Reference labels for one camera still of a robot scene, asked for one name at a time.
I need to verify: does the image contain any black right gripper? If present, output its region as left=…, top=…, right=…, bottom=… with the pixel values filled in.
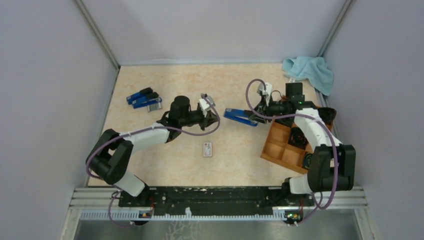
left=248, top=94, right=290, bottom=124

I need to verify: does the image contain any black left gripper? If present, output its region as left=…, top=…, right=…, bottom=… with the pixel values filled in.
left=179, top=108, right=220, bottom=131

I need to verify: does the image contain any blue black stapler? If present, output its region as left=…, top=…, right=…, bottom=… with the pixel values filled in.
left=131, top=92, right=162, bottom=109
left=126, top=87, right=153, bottom=105

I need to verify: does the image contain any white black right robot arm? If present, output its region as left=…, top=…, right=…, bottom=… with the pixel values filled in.
left=248, top=79, right=356, bottom=206

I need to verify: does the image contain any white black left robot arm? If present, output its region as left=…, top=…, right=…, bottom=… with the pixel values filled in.
left=85, top=93, right=221, bottom=207

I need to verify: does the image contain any red white staple box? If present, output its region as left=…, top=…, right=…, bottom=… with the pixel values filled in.
left=203, top=142, right=213, bottom=158

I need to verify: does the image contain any brown wooden compartment tray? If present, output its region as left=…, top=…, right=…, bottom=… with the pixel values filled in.
left=260, top=118, right=313, bottom=174

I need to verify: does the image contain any silver staple strip box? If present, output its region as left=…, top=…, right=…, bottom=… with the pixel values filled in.
left=147, top=102, right=162, bottom=113

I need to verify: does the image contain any black tape roll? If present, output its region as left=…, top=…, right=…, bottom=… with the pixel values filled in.
left=317, top=107, right=337, bottom=126

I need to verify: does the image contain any light blue cloth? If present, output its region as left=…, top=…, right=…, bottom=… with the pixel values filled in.
left=282, top=56, right=334, bottom=97

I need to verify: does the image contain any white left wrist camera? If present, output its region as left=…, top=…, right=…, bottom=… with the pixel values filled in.
left=198, top=93, right=215, bottom=117

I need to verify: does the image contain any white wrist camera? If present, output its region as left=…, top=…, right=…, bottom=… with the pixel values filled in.
left=198, top=93, right=215, bottom=117
left=256, top=82, right=273, bottom=97

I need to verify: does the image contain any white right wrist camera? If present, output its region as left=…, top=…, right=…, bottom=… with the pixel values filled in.
left=256, top=82, right=273, bottom=97

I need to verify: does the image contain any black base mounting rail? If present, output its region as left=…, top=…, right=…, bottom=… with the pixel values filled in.
left=118, top=186, right=314, bottom=217

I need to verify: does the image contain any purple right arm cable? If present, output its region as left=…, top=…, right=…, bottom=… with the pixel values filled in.
left=245, top=78, right=339, bottom=211

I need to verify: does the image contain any white cable duct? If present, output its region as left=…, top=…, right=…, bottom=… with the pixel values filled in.
left=80, top=209, right=301, bottom=222

